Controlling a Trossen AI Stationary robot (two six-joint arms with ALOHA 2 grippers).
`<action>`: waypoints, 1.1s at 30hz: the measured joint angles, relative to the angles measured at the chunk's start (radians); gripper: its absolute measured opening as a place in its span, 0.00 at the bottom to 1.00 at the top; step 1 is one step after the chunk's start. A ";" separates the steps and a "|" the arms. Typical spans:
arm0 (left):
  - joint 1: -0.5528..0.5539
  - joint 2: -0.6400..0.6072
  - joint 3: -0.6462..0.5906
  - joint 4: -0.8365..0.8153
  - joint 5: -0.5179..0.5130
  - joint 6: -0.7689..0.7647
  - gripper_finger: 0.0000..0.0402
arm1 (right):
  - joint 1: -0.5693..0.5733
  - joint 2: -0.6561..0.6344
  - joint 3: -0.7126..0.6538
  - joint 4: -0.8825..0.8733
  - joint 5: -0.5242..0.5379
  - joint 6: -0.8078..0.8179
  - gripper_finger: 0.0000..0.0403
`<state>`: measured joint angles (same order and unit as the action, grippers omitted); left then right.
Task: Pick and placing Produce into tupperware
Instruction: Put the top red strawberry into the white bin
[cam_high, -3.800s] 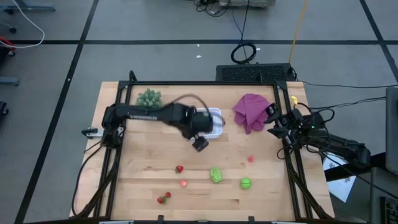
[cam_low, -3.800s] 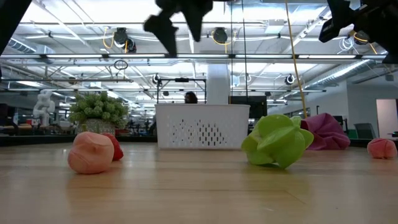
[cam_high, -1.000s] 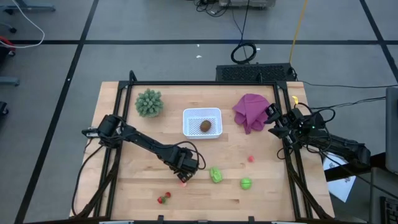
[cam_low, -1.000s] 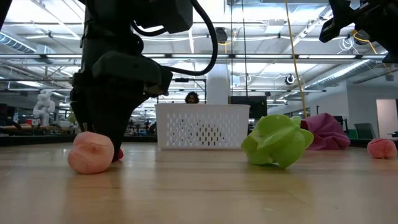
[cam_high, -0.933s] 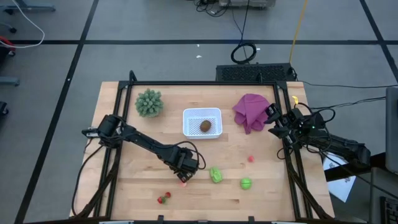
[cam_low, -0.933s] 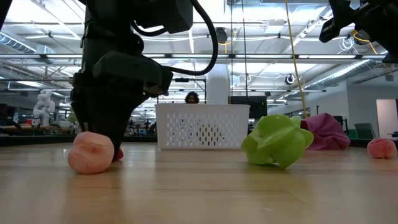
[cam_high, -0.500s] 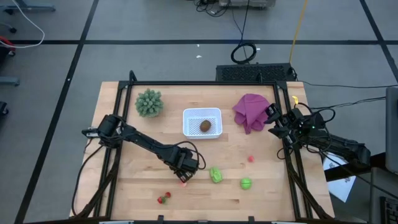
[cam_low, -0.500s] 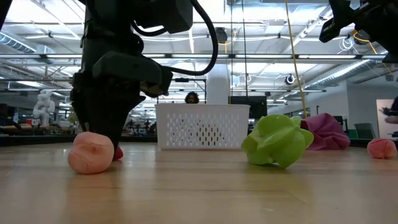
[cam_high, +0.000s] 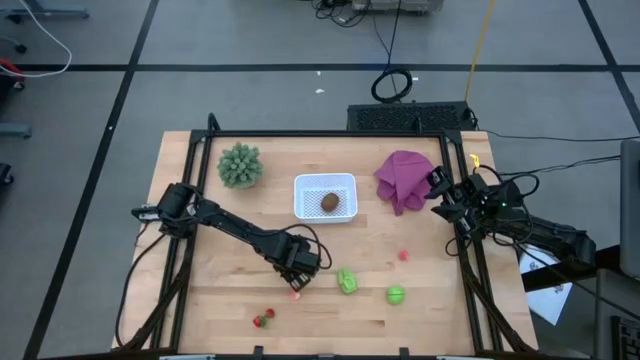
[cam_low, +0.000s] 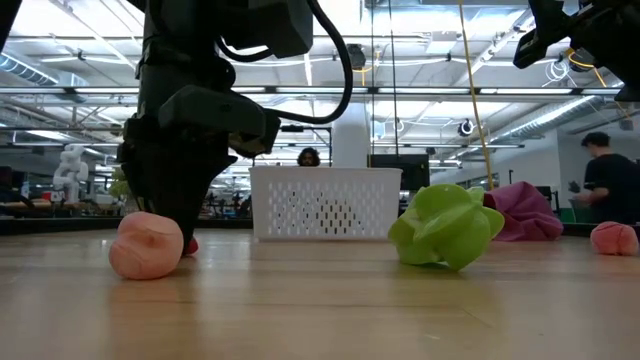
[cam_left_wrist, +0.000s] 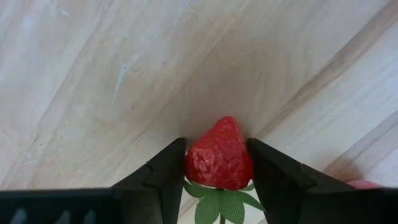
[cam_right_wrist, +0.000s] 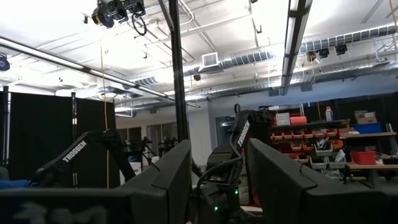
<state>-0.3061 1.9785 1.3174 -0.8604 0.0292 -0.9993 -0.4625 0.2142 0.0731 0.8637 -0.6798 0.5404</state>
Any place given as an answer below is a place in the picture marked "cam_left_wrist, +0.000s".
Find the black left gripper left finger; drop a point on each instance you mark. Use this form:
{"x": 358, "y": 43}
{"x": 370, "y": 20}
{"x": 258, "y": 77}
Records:
{"x": 161, "y": 177}

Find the pink ball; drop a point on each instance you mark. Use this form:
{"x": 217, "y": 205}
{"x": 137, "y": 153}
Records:
{"x": 362, "y": 184}

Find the red strawberry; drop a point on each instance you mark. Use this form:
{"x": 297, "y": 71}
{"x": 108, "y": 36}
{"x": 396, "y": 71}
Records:
{"x": 219, "y": 155}

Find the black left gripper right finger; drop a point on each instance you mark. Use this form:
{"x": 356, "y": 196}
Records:
{"x": 280, "y": 186}

